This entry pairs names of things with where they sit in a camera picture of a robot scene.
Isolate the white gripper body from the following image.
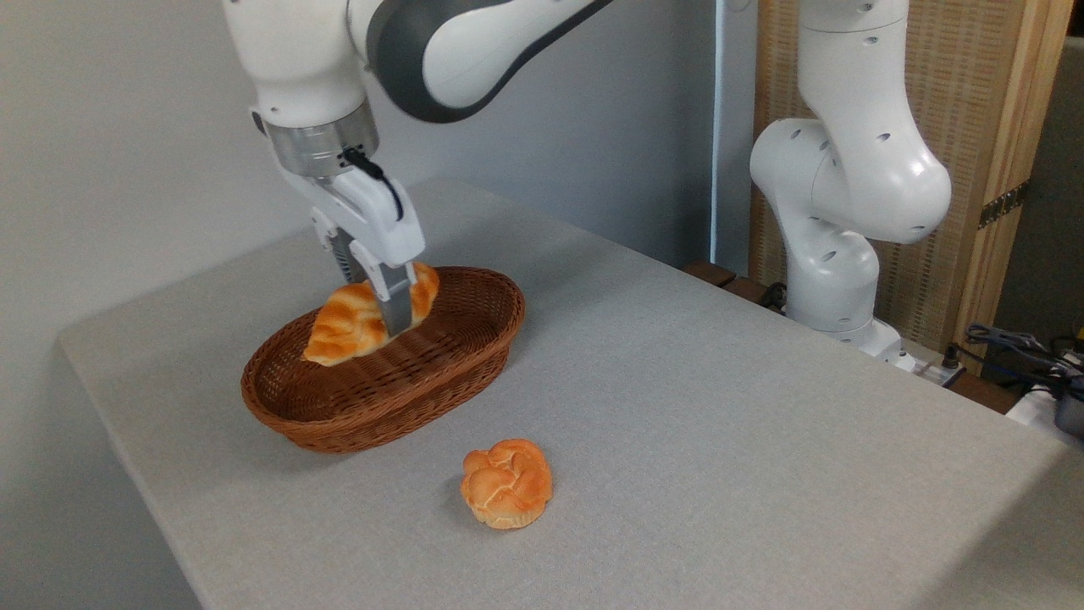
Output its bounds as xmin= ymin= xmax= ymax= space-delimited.
xmin=251 ymin=108 xmax=427 ymax=267

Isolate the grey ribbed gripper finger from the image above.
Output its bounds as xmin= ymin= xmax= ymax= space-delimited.
xmin=349 ymin=241 xmax=418 ymax=336
xmin=310 ymin=206 xmax=367 ymax=286

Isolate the long braided bread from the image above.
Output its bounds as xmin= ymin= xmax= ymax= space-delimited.
xmin=301 ymin=261 xmax=441 ymax=368

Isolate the bundle of dark cables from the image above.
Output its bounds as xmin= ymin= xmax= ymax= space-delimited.
xmin=964 ymin=323 xmax=1084 ymax=399

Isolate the metal screen hinge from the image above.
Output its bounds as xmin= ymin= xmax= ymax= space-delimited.
xmin=977 ymin=179 xmax=1032 ymax=230

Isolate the round knotted bread roll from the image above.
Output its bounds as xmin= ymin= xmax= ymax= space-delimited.
xmin=459 ymin=438 xmax=555 ymax=531

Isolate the brown wooden block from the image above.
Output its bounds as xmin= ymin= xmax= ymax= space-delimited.
xmin=681 ymin=259 xmax=738 ymax=289

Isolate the woven screen with wooden frame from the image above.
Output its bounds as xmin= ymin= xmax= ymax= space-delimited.
xmin=749 ymin=0 xmax=1076 ymax=375

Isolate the brown oval wicker basket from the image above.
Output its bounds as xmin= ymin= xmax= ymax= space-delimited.
xmin=241 ymin=265 xmax=527 ymax=455

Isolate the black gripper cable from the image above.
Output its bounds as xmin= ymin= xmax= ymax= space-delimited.
xmin=341 ymin=147 xmax=407 ymax=224

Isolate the grey box device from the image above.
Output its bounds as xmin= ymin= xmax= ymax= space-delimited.
xmin=1054 ymin=377 xmax=1084 ymax=441

